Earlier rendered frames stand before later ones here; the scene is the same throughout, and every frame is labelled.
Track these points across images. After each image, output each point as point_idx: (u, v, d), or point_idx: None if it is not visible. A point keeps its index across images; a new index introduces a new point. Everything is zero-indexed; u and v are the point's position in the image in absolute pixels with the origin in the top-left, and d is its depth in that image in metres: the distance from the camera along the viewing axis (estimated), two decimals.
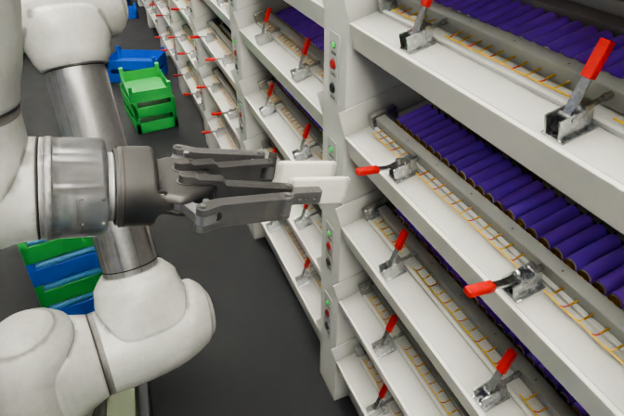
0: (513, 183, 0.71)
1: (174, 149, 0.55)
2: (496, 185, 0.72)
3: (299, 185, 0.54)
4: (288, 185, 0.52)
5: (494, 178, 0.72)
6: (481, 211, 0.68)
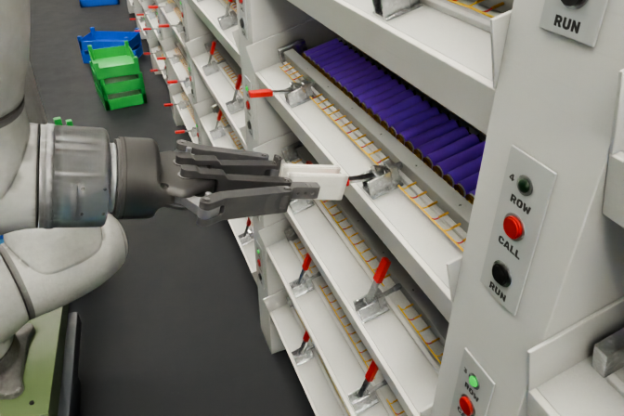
0: (395, 97, 0.71)
1: (177, 145, 0.55)
2: (379, 100, 0.73)
3: (297, 179, 0.54)
4: (287, 179, 0.53)
5: (378, 96, 0.73)
6: (357, 123, 0.69)
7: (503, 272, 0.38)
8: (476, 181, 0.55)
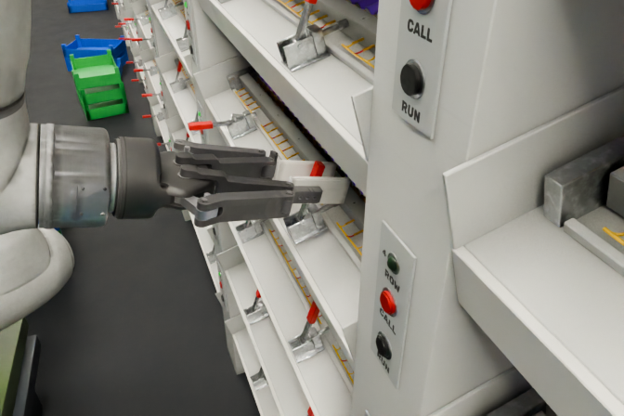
0: None
1: (175, 144, 0.55)
2: None
3: (300, 184, 0.54)
4: (289, 183, 0.52)
5: None
6: (303, 154, 0.68)
7: (383, 345, 0.37)
8: None
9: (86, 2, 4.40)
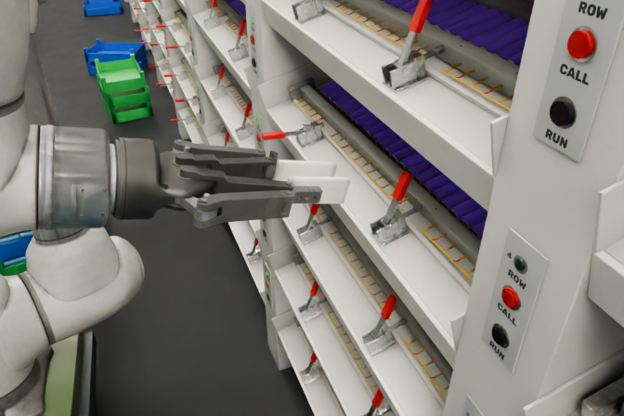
0: None
1: (175, 145, 0.55)
2: (395, 141, 0.78)
3: (299, 184, 0.54)
4: (289, 183, 0.52)
5: (394, 136, 0.78)
6: (377, 163, 0.74)
7: (501, 335, 0.43)
8: None
9: (101, 6, 4.46)
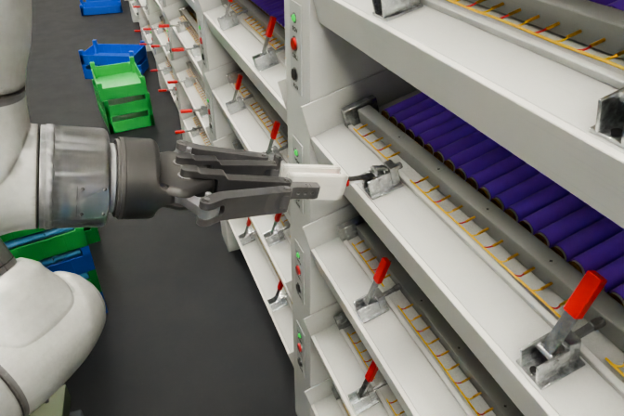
0: (545, 194, 0.51)
1: (177, 145, 0.55)
2: (520, 196, 0.52)
3: (297, 180, 0.54)
4: (287, 179, 0.53)
5: (517, 188, 0.52)
6: (502, 234, 0.48)
7: None
8: None
9: (99, 4, 4.20)
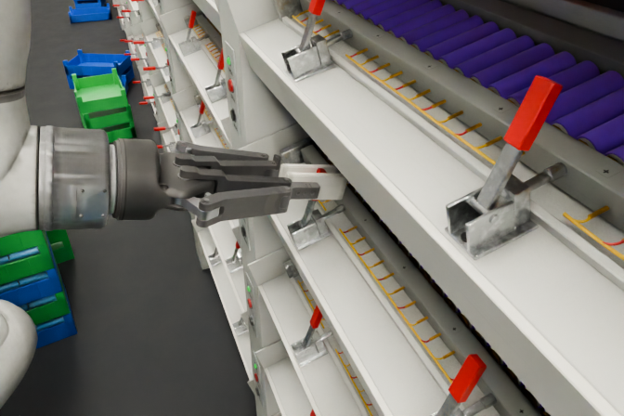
0: None
1: (176, 146, 0.55)
2: None
3: (297, 180, 0.54)
4: (287, 179, 0.53)
5: None
6: (414, 295, 0.48)
7: None
8: None
9: (89, 10, 4.20)
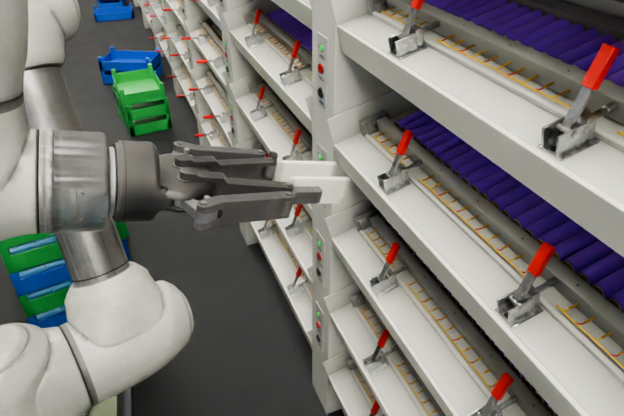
0: (521, 190, 0.67)
1: (175, 146, 0.55)
2: (501, 192, 0.68)
3: (299, 185, 0.54)
4: (289, 184, 0.52)
5: (500, 186, 0.68)
6: (488, 219, 0.64)
7: None
8: None
9: (111, 10, 4.36)
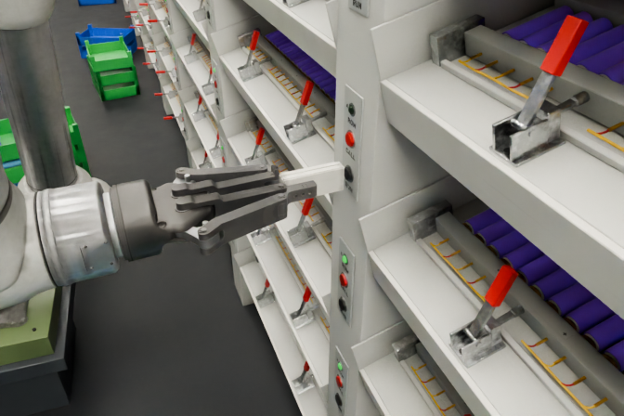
0: None
1: (176, 174, 0.56)
2: (317, 71, 0.92)
3: (293, 182, 0.55)
4: (281, 185, 0.54)
5: (316, 67, 0.93)
6: (299, 85, 0.89)
7: (348, 172, 0.57)
8: None
9: None
